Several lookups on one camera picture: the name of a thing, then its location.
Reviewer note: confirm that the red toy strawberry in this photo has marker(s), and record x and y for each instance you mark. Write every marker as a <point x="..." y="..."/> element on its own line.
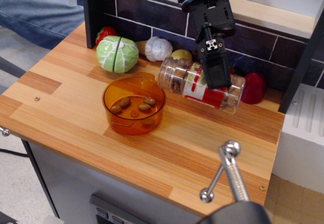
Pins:
<point x="104" y="32"/>

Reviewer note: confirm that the green toy cabbage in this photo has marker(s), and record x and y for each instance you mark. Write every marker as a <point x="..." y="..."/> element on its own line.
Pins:
<point x="117" y="54"/>

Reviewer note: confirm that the clear almond jar red label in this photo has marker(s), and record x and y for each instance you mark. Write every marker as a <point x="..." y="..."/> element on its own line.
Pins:
<point x="184" y="77"/>

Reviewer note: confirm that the person leg in jeans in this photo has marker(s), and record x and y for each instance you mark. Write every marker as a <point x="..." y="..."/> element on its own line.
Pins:
<point x="45" y="23"/>

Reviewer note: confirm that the yellow toy potato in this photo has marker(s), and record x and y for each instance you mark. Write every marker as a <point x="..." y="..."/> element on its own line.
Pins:
<point x="181" y="54"/>

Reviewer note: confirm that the almond in pot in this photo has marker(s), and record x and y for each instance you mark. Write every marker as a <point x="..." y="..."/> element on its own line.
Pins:
<point x="148" y="122"/>
<point x="115" y="109"/>
<point x="124" y="102"/>
<point x="149" y="101"/>
<point x="144" y="107"/>

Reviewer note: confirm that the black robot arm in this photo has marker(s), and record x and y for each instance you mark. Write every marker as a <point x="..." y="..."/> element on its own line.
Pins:
<point x="213" y="21"/>

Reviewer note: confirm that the metal clamp screw handle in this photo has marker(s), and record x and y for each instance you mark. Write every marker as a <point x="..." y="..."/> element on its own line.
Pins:
<point x="228" y="153"/>

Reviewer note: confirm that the white toy sink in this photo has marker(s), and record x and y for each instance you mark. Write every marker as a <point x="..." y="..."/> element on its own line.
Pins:
<point x="299" y="158"/>

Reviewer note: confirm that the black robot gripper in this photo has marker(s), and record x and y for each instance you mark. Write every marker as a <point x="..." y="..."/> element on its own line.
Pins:
<point x="212" y="20"/>

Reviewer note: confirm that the orange transparent plastic pot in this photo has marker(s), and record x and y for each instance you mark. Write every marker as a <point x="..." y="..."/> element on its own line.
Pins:
<point x="137" y="87"/>

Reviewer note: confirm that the white toy garlic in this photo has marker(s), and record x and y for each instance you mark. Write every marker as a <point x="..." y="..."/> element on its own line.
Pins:
<point x="155" y="49"/>

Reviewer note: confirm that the grey toy stove cabinet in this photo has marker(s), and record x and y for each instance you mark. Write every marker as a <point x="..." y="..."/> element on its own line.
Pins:
<point x="98" y="183"/>

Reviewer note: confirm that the black shelf frame post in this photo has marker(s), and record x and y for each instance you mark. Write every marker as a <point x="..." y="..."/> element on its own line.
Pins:
<point x="303" y="63"/>

